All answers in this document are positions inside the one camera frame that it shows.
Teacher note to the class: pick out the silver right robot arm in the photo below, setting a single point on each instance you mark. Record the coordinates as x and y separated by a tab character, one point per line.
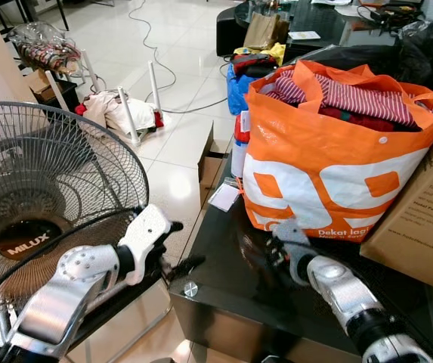
352	302

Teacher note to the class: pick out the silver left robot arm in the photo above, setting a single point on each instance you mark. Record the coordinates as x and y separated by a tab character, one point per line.
65	291

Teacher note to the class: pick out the white paper tag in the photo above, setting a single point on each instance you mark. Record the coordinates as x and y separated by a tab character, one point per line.
224	197

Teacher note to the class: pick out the black glass table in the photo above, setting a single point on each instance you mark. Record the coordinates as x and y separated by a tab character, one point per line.
239	295

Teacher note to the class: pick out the small open cardboard box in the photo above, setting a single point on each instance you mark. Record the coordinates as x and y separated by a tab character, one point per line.
210	162

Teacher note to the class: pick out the orange white shopping bag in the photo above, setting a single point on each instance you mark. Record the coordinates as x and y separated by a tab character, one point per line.
314	166

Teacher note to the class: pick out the white bottle with red cap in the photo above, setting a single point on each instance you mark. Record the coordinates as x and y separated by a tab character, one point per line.
239	147

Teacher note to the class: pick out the white folding rack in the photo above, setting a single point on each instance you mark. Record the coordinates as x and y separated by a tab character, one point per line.
129	117

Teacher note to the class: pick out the white cloth pile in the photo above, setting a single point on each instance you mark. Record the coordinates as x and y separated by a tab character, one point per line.
118	110

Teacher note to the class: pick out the blue plastic bag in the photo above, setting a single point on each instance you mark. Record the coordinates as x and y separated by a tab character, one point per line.
237	94

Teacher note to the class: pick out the large brown cardboard box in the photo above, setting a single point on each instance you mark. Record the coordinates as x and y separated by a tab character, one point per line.
420	219

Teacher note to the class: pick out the black metal standing fan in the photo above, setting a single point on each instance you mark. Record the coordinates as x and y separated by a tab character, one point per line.
27	181

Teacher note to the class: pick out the red white striped cloth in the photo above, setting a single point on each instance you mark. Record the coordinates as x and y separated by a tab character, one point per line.
367	98

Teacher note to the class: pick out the brown paper bag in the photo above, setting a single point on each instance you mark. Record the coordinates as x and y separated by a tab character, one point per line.
261	32

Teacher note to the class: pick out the white paper sheet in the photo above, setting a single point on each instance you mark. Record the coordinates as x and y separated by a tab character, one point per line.
304	35

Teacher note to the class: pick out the clear plastic bag with goods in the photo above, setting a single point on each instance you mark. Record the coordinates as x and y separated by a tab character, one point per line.
46	49

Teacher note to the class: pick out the low black coffee table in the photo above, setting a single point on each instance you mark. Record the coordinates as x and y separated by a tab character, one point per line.
329	19

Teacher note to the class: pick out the black plastic rubbish bag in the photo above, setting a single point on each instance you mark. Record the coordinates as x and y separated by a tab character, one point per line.
428	53

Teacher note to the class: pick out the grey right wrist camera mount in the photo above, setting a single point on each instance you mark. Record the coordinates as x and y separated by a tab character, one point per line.
295	246

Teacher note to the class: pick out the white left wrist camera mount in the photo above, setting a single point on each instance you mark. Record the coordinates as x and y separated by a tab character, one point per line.
145	236

